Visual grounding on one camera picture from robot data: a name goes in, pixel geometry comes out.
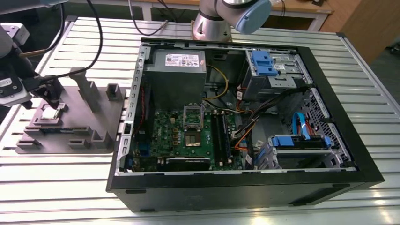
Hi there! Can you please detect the silver CPU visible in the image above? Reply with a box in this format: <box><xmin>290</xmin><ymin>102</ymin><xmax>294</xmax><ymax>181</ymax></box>
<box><xmin>40</xmin><ymin>108</ymin><xmax>60</xmax><ymax>120</ymax></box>

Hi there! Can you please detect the CPU socket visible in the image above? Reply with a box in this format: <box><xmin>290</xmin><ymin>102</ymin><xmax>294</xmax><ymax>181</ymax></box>
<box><xmin>182</xmin><ymin>132</ymin><xmax>204</xmax><ymax>148</ymax></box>

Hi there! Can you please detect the grey parts rack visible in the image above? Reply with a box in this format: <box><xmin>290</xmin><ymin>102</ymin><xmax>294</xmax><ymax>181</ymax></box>
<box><xmin>14</xmin><ymin>67</ymin><xmax>128</xmax><ymax>155</ymax></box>

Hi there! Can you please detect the blue RAM stick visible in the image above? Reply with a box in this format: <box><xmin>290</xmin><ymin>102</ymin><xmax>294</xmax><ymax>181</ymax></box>
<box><xmin>40</xmin><ymin>127</ymin><xmax>76</xmax><ymax>135</ymax></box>

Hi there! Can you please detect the green motherboard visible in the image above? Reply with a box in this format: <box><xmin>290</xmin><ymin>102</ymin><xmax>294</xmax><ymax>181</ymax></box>
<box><xmin>124</xmin><ymin>109</ymin><xmax>245</xmax><ymax>172</ymax></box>

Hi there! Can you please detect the grey power supply unit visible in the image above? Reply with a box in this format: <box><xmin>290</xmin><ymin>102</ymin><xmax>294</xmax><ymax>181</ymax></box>
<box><xmin>144</xmin><ymin>48</ymin><xmax>208</xmax><ymax>111</ymax></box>

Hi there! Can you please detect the metal socket cover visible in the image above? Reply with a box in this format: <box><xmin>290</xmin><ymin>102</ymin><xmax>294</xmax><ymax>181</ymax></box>
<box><xmin>181</xmin><ymin>105</ymin><xmax>206</xmax><ymax>131</ymax></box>

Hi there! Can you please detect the black graphics card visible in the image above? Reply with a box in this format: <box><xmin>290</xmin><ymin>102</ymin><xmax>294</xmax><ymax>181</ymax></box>
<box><xmin>154</xmin><ymin>156</ymin><xmax>210</xmax><ymax>172</ymax></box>

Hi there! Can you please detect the blue plastic drive carrier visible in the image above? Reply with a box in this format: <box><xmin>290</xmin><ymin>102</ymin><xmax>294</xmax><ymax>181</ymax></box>
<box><xmin>250</xmin><ymin>50</ymin><xmax>280</xmax><ymax>77</ymax></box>

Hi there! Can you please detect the black PC case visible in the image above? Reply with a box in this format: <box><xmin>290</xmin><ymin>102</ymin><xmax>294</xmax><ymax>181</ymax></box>
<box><xmin>105</xmin><ymin>37</ymin><xmax>385</xmax><ymax>213</ymax></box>

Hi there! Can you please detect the grey metal drive cage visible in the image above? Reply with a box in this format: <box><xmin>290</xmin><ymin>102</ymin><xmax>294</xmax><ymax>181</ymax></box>
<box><xmin>241</xmin><ymin>48</ymin><xmax>313</xmax><ymax>102</ymax></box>

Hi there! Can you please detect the hard disk in blue carrier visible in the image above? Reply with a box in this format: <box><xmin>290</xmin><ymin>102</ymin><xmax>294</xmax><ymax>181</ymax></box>
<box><xmin>268</xmin><ymin>134</ymin><xmax>333</xmax><ymax>151</ymax></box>

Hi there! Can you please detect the grey metal disk bay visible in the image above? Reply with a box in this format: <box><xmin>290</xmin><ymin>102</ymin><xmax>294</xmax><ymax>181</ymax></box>
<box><xmin>258</xmin><ymin>139</ymin><xmax>352</xmax><ymax>170</ymax></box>

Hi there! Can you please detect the wooden desk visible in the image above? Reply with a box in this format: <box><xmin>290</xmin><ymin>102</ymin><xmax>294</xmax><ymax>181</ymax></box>
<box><xmin>129</xmin><ymin>0</ymin><xmax>334</xmax><ymax>32</ymax></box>

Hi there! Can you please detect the wooden cabinet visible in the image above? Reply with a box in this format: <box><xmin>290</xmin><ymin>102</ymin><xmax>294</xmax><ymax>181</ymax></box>
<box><xmin>338</xmin><ymin>0</ymin><xmax>400</xmax><ymax>65</ymax></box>

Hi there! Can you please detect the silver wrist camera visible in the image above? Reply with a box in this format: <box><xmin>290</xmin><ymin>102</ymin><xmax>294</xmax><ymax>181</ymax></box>
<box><xmin>0</xmin><ymin>76</ymin><xmax>32</xmax><ymax>108</ymax></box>

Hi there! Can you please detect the black camera cable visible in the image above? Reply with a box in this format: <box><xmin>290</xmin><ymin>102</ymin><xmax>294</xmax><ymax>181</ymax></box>
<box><xmin>37</xmin><ymin>0</ymin><xmax>104</xmax><ymax>82</ymax></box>

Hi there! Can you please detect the grey cable with metal plug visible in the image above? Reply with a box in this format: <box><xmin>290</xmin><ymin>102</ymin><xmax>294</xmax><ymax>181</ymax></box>
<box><xmin>129</xmin><ymin>0</ymin><xmax>169</xmax><ymax>36</ymax></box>

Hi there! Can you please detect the yellow wire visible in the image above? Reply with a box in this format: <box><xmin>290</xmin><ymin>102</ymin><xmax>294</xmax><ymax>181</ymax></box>
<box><xmin>204</xmin><ymin>64</ymin><xmax>230</xmax><ymax>101</ymax></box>

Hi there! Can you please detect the black and white wire bundle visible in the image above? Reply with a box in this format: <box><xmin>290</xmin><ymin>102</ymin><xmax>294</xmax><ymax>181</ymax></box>
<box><xmin>201</xmin><ymin>99</ymin><xmax>250</xmax><ymax>115</ymax></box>

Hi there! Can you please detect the orange wire bundle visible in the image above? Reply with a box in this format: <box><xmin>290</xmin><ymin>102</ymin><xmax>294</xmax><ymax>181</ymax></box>
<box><xmin>233</xmin><ymin>131</ymin><xmax>250</xmax><ymax>152</ymax></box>

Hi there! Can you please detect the black cable bundle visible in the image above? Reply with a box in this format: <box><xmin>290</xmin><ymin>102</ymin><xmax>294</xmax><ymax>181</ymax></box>
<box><xmin>232</xmin><ymin>85</ymin><xmax>310</xmax><ymax>137</ymax></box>

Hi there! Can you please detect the blue data cable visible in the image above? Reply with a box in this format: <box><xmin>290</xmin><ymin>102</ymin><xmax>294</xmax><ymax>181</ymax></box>
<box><xmin>290</xmin><ymin>112</ymin><xmax>313</xmax><ymax>141</ymax></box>

